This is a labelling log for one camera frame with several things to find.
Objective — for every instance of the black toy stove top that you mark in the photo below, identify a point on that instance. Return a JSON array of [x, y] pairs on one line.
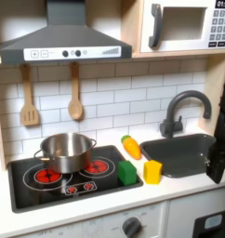
[[40, 192]]

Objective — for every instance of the white toy microwave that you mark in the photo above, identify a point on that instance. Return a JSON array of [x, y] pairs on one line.
[[185, 24]]

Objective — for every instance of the grey oven knob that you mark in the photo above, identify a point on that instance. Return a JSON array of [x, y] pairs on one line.
[[131, 227]]

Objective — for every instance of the grey range hood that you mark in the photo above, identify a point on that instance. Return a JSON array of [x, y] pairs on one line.
[[65, 43]]

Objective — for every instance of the green toy block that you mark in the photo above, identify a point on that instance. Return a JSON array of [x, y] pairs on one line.
[[127, 172]]

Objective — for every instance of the wooden spoon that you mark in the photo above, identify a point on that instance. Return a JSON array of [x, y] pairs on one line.
[[75, 96]]

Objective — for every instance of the orange toy carrot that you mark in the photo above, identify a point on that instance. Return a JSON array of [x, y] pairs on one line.
[[132, 147]]

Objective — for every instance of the yellow toy block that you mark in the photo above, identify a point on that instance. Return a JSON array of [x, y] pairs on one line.
[[152, 172]]

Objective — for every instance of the dark grey sink basin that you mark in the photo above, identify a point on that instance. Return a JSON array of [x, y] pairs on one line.
[[179, 155]]

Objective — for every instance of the wooden slotted spatula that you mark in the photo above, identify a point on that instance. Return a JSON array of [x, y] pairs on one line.
[[28, 102]]

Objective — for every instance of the dark grey tap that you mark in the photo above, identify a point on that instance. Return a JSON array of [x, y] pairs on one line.
[[179, 114]]

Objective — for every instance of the steel pot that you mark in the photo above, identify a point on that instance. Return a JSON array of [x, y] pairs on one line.
[[67, 152]]

